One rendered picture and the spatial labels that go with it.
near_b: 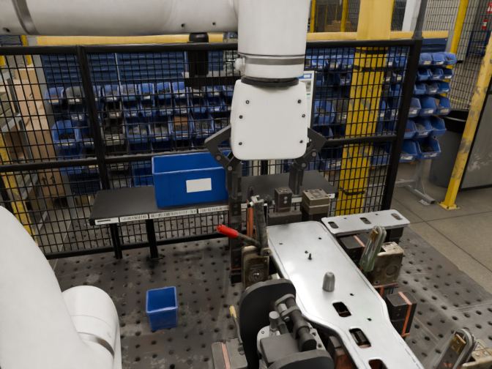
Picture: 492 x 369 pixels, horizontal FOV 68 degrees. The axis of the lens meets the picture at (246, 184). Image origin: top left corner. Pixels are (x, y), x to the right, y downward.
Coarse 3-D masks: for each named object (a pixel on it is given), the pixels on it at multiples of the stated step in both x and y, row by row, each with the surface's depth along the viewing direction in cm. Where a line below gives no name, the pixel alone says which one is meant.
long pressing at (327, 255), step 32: (288, 224) 123; (320, 224) 123; (288, 256) 106; (320, 256) 106; (320, 288) 94; (352, 288) 94; (320, 320) 84; (352, 320) 85; (384, 320) 85; (352, 352) 76; (384, 352) 77
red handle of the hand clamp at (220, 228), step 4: (220, 224) 95; (220, 228) 93; (224, 228) 94; (228, 228) 94; (220, 232) 94; (224, 232) 94; (228, 232) 94; (232, 232) 95; (236, 232) 95; (232, 236) 95; (236, 236) 96; (240, 236) 96; (244, 236) 97; (244, 240) 97; (248, 240) 97; (252, 240) 98; (256, 240) 99; (252, 244) 98; (256, 244) 98; (260, 248) 99
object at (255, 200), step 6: (252, 198) 93; (258, 198) 94; (270, 198) 93; (252, 204) 93; (258, 204) 92; (270, 204) 93; (258, 210) 93; (258, 216) 93; (258, 222) 94; (264, 222) 94; (258, 228) 95; (264, 228) 95; (258, 234) 96; (264, 234) 96; (258, 240) 100; (264, 240) 97; (264, 246) 98
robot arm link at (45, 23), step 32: (32, 0) 34; (64, 0) 34; (96, 0) 35; (128, 0) 36; (160, 0) 37; (192, 0) 46; (224, 0) 48; (32, 32) 37; (64, 32) 37; (96, 32) 38; (128, 32) 39; (160, 32) 42; (192, 32) 49
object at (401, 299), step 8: (392, 296) 93; (400, 296) 93; (408, 296) 93; (392, 304) 91; (400, 304) 91; (408, 304) 91; (416, 304) 91; (392, 312) 91; (400, 312) 91; (408, 312) 91; (392, 320) 92; (400, 320) 92; (408, 320) 93; (400, 328) 94; (408, 328) 95; (400, 336) 95; (384, 368) 100
